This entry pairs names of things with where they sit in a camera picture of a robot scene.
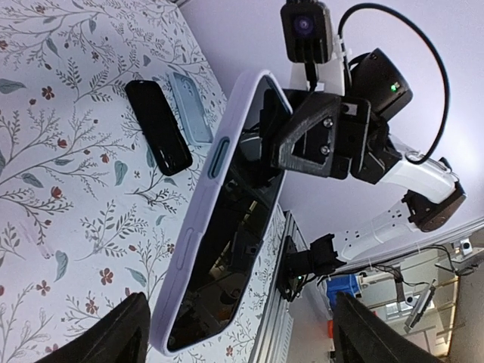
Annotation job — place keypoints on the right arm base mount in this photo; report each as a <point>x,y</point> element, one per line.
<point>298,268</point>

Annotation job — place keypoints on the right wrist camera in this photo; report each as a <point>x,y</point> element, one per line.
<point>308,33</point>

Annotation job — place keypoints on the front aluminium rail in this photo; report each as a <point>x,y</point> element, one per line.
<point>272,342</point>

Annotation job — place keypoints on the black cased phone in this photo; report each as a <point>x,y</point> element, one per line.
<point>159,126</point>

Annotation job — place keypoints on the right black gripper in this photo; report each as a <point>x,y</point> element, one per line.
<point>315,133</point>

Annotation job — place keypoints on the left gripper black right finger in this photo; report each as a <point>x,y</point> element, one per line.
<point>360,336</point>

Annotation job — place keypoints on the white cased phone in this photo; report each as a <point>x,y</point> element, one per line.
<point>222,234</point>

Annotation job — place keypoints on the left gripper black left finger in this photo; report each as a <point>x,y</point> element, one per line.
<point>120,336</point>

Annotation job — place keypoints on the light blue cased phone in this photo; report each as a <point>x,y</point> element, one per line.
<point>190,109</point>

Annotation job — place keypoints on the floral patterned table mat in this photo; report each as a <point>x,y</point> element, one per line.
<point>87,218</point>

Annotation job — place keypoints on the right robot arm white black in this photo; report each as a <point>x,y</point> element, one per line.
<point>433,192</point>

